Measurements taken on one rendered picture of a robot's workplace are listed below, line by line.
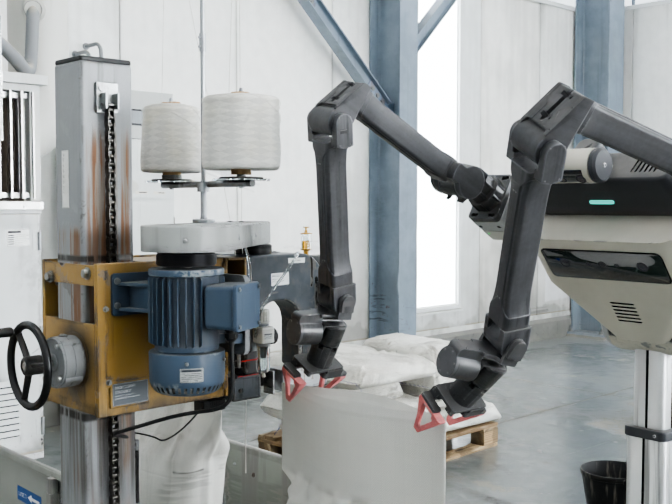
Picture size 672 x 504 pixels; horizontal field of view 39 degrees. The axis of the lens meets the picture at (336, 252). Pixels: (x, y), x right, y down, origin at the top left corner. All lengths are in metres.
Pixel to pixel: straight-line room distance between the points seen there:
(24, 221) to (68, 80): 2.87
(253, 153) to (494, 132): 7.72
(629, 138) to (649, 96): 9.07
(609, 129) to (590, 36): 9.27
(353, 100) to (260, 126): 0.20
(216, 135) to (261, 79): 5.50
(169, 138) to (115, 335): 0.46
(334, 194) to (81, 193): 0.52
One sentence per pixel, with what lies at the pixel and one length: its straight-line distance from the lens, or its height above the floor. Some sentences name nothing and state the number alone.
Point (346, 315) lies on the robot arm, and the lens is 1.99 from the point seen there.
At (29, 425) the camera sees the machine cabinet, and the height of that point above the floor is 0.35.
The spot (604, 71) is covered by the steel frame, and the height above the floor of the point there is 2.88.
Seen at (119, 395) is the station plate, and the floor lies 1.07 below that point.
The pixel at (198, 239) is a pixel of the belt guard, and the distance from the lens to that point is 1.80.
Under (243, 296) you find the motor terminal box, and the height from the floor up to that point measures 1.28.
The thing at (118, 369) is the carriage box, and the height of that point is 1.12.
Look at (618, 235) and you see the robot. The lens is 2.02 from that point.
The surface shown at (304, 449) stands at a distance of 2.12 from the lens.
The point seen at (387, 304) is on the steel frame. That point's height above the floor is 0.58.
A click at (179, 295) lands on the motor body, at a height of 1.28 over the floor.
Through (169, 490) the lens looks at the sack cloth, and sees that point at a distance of 2.48.
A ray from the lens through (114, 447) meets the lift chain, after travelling 2.06.
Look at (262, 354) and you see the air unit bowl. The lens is 2.13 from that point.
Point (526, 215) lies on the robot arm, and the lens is 1.58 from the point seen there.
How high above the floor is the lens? 1.46
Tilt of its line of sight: 3 degrees down
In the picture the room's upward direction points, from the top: straight up
